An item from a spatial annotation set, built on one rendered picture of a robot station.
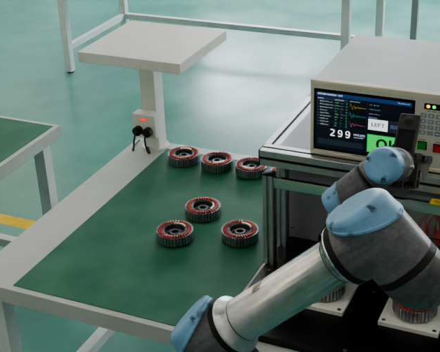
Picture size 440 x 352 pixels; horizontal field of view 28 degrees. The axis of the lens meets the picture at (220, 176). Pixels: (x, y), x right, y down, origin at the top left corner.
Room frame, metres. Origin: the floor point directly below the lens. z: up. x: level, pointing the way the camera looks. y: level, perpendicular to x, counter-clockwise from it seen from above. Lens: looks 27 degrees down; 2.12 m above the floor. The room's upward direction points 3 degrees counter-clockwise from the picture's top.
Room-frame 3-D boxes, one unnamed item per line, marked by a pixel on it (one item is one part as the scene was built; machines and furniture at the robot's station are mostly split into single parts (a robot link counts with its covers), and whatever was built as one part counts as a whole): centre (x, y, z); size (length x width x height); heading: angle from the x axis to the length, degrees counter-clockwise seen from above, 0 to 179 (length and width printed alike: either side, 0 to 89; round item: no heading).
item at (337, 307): (1.91, -0.26, 0.78); 0.15 x 0.15 x 0.01; 64
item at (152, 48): (2.77, 0.20, 0.98); 0.37 x 0.35 x 0.46; 64
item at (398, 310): (1.81, -0.48, 0.80); 0.11 x 0.11 x 0.04
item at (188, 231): (2.26, 0.14, 0.77); 0.11 x 0.11 x 0.04
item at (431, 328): (1.81, -0.48, 0.78); 0.15 x 0.15 x 0.01; 64
